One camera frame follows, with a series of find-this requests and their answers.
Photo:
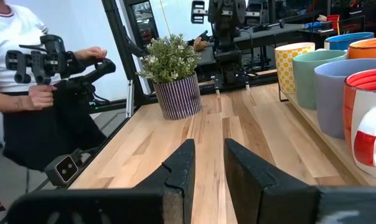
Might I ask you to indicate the potted plant striped pot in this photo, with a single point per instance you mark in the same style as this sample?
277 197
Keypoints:
178 99

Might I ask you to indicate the greyish blue mug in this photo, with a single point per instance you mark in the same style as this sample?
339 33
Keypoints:
331 105

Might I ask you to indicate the red and white mug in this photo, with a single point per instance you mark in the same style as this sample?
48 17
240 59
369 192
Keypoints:
362 124

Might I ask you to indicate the white mug yellow dots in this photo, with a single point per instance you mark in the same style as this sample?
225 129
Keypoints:
284 68

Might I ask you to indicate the person's forearm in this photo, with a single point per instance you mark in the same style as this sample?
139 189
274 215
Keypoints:
7 102

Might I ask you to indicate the silver metal bracket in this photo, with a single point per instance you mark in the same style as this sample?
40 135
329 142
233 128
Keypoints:
130 99

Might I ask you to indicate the person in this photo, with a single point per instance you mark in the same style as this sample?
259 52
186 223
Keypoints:
13 46

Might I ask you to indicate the person's hand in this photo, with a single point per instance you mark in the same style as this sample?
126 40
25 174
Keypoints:
41 96
91 53

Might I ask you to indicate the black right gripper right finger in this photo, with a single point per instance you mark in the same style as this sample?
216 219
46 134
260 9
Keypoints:
253 193

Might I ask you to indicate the grey desk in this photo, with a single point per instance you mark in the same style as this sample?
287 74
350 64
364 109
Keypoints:
269 35

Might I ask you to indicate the black table-level depth camera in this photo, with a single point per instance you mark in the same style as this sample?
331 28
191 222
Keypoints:
65 169

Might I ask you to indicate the green faceted mug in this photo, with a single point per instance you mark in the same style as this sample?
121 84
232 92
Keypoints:
306 84

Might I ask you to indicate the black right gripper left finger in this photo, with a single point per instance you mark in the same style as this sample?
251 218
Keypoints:
178 186

